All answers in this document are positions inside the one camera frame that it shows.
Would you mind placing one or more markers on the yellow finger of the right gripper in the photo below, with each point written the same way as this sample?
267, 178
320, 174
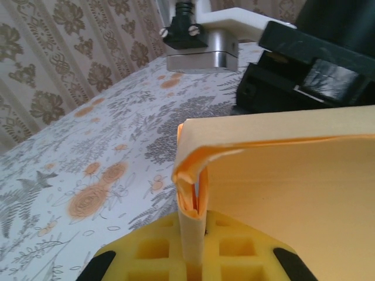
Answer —
331, 82
263, 87

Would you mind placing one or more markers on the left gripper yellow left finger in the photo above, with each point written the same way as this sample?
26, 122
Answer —
146, 248

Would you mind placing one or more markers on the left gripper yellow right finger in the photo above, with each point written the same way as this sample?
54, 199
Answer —
249, 248

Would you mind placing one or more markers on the orange paper box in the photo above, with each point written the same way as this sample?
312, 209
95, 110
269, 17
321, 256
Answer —
293, 190

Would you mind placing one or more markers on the floral tablecloth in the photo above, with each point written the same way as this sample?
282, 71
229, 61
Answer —
73, 161

